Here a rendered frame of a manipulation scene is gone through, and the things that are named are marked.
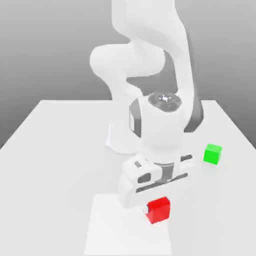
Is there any small green cube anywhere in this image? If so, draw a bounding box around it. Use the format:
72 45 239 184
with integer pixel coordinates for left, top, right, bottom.
203 143 223 166

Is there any small red cube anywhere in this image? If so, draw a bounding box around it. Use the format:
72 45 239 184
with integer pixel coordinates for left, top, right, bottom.
145 196 171 225

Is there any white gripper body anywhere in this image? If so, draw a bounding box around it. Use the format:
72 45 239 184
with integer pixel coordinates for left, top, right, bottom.
117 161 196 209

